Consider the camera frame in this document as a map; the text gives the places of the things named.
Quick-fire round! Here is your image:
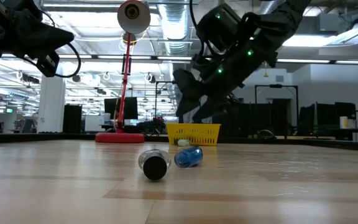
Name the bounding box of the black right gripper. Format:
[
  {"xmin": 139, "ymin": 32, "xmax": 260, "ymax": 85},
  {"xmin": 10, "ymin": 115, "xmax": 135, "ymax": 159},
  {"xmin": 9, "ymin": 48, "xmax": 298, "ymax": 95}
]
[{"xmin": 172, "ymin": 46, "xmax": 254, "ymax": 124}]

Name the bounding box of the blue nail polish bottle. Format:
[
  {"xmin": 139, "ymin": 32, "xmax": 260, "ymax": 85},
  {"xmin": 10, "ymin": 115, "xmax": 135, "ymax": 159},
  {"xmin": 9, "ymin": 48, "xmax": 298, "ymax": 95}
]
[{"xmin": 173, "ymin": 146, "xmax": 204, "ymax": 169}]

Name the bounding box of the clear nail polish bottle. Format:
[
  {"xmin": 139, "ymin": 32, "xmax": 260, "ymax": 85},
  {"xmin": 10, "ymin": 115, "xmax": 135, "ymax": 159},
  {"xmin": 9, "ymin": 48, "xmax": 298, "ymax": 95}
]
[{"xmin": 137, "ymin": 149, "xmax": 172, "ymax": 182}]

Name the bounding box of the yellow plastic basket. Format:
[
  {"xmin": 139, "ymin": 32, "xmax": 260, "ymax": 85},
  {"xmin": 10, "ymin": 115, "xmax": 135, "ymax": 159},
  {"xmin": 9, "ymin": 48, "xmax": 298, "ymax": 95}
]
[{"xmin": 166, "ymin": 123, "xmax": 222, "ymax": 147}]

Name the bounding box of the black partition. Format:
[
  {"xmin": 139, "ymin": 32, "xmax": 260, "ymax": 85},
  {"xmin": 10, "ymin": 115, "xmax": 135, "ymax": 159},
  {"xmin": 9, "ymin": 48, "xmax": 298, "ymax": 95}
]
[{"xmin": 228, "ymin": 98, "xmax": 291, "ymax": 138}]

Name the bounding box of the white building column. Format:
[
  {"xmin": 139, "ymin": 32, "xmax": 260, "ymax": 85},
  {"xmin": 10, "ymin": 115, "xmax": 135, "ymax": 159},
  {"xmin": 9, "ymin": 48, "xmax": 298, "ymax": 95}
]
[{"xmin": 37, "ymin": 74, "xmax": 67, "ymax": 134}]

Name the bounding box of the dark dome object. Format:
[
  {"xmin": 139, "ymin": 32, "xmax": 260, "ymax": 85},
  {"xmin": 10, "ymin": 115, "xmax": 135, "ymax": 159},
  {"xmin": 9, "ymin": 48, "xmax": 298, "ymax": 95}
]
[{"xmin": 257, "ymin": 129, "xmax": 276, "ymax": 140}]

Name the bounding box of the black cabinet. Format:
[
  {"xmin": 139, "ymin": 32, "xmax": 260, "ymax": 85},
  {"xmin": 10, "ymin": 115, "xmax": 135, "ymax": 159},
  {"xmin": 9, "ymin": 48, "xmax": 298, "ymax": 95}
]
[{"xmin": 62, "ymin": 104, "xmax": 83, "ymax": 134}]

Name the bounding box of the red desk lamp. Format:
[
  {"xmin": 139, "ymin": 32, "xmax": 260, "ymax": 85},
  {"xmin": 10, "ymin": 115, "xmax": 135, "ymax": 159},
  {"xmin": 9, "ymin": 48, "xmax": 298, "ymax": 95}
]
[{"xmin": 94, "ymin": 0, "xmax": 151, "ymax": 144}]

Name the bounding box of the black computer monitor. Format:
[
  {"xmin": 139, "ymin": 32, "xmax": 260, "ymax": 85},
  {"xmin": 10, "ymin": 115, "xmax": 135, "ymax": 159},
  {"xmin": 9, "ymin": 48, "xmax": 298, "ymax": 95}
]
[
  {"xmin": 104, "ymin": 96, "xmax": 139, "ymax": 121},
  {"xmin": 316, "ymin": 101, "xmax": 357, "ymax": 127}
]

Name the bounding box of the black frame stand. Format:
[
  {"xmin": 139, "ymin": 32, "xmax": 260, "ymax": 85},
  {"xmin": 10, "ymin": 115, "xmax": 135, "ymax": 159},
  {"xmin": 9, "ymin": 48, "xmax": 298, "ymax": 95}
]
[
  {"xmin": 154, "ymin": 80, "xmax": 180, "ymax": 124},
  {"xmin": 254, "ymin": 83, "xmax": 300, "ymax": 138}
]

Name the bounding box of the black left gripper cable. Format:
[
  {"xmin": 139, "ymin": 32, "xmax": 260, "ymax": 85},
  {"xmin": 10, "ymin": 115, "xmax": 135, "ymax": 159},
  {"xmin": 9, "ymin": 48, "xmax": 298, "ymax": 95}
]
[{"xmin": 54, "ymin": 42, "xmax": 82, "ymax": 78}]

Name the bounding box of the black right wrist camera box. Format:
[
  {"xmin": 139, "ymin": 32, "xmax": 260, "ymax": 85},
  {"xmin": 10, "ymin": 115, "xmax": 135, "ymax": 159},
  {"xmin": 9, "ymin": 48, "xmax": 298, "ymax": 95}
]
[{"xmin": 196, "ymin": 2, "xmax": 242, "ymax": 53}]

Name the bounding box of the silver ventilation duct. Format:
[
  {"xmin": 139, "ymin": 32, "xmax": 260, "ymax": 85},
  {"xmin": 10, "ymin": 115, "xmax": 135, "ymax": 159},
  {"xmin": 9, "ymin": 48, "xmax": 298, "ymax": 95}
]
[{"xmin": 157, "ymin": 0, "xmax": 194, "ymax": 105}]

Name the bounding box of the overhead frame light bar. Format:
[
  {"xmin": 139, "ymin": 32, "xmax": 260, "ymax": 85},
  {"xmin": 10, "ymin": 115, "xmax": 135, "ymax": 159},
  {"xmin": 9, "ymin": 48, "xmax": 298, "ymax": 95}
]
[{"xmin": 0, "ymin": 52, "xmax": 358, "ymax": 65}]

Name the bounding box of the black table rail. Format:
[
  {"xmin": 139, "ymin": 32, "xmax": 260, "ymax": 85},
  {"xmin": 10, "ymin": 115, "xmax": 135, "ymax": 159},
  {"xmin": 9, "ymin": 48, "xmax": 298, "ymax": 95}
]
[{"xmin": 0, "ymin": 133, "xmax": 358, "ymax": 153}]

